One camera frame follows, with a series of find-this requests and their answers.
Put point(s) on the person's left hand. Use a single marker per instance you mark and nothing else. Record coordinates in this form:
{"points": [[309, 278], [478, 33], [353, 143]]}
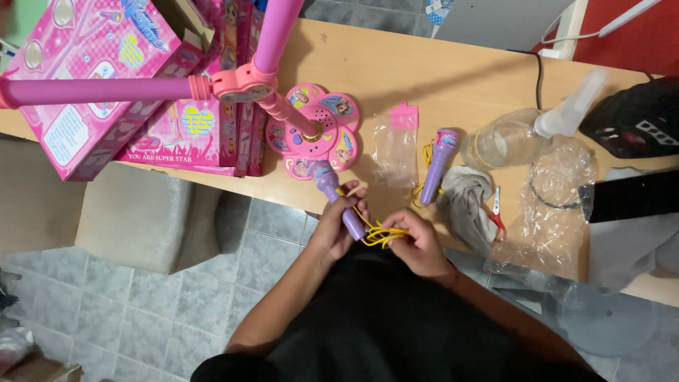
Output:
{"points": [[331, 231]]}

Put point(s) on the pink toy microphone stand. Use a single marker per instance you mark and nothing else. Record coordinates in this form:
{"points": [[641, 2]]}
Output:
{"points": [[95, 90]]}

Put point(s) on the large crumpled clear plastic bag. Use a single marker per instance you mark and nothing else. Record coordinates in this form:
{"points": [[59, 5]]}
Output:
{"points": [[546, 238]]}

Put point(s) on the person's black clothing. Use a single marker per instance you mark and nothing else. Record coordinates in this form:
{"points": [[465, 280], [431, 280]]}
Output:
{"points": [[392, 323]]}

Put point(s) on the large pink toy box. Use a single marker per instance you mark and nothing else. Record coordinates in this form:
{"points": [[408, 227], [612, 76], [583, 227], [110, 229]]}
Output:
{"points": [[85, 58]]}

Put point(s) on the clear plastic spray bottle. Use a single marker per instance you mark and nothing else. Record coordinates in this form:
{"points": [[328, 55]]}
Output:
{"points": [[504, 140]]}

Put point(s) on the grey upholstered stool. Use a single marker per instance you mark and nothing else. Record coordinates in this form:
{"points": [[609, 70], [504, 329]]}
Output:
{"points": [[143, 217]]}

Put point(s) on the black bag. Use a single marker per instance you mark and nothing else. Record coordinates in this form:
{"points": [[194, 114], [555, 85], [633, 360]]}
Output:
{"points": [[636, 119]]}

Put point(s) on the person's right fingers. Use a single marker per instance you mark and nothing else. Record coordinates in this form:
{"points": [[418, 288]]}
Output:
{"points": [[398, 218]]}

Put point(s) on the blue white patterned packet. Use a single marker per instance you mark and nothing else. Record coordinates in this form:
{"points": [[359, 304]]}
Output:
{"points": [[439, 10]]}

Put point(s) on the brown cardboard box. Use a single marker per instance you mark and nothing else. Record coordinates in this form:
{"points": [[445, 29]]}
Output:
{"points": [[40, 369]]}

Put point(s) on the grey round fan base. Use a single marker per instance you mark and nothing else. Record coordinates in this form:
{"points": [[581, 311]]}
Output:
{"points": [[610, 321]]}

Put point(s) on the person's left fingers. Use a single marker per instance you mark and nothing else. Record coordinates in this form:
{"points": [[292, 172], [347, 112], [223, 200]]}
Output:
{"points": [[356, 195]]}

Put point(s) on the beige upholstered stool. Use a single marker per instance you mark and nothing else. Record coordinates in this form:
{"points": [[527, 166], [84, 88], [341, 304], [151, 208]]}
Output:
{"points": [[37, 196]]}

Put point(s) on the grey board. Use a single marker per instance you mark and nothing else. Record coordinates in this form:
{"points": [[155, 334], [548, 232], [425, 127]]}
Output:
{"points": [[498, 21]]}

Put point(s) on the black flat box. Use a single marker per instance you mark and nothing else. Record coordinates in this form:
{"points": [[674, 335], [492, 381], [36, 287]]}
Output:
{"points": [[636, 195]]}

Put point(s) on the purple toy microphone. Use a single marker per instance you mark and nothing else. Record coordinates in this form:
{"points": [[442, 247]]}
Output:
{"points": [[339, 199], [437, 164]]}

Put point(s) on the pink flower-shaped stand base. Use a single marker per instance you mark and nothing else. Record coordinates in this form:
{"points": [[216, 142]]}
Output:
{"points": [[329, 146]]}

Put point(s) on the small clear bag pink header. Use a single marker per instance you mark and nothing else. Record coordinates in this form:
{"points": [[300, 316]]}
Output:
{"points": [[395, 151]]}

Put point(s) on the person's right hand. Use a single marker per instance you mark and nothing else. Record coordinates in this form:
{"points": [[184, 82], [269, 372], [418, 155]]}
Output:
{"points": [[424, 249]]}

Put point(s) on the grey cloth rag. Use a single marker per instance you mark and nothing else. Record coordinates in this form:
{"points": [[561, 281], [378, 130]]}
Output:
{"points": [[467, 204]]}

